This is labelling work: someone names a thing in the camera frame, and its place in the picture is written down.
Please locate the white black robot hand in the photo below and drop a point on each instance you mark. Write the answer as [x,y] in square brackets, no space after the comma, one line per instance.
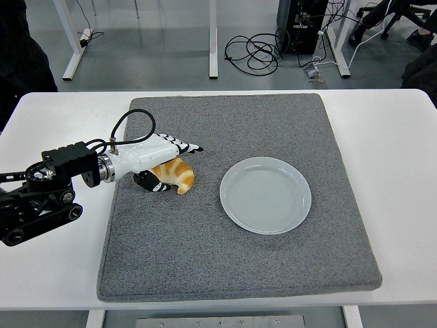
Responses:
[147,155]

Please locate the striped croissant bread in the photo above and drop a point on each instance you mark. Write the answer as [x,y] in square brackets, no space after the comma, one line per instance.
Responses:
[182,174]

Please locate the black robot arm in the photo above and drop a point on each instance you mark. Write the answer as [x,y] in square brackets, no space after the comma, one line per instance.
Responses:
[68,160]

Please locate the pale blue round plate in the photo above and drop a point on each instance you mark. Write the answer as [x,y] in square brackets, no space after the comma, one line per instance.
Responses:
[266,198]

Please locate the grey metal plate with screws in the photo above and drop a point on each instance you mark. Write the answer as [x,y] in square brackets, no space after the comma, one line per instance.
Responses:
[218,322]

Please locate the grey fabric mat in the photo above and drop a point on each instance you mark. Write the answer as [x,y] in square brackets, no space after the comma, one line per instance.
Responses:
[205,256]

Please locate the white power strip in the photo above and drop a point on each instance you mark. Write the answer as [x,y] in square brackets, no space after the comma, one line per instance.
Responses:
[85,36]

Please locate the white table leg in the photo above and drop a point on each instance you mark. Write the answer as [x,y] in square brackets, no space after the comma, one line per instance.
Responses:
[95,319]
[353,317]

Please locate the grey floor socket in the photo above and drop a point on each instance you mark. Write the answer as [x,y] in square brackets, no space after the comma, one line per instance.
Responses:
[313,73]

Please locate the black computer tower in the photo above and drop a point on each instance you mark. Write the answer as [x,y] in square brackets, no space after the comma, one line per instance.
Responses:
[300,30]

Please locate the seated person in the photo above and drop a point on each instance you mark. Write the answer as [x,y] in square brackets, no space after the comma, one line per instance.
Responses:
[372,15]

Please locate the black office chair base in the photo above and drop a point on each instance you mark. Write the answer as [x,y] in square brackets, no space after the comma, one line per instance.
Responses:
[392,20]

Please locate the black fabric object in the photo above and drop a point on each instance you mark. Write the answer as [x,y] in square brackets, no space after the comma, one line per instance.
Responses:
[421,71]

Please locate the white desk leg frame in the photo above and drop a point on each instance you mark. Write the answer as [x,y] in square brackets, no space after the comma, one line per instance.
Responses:
[213,41]
[341,41]
[70,34]

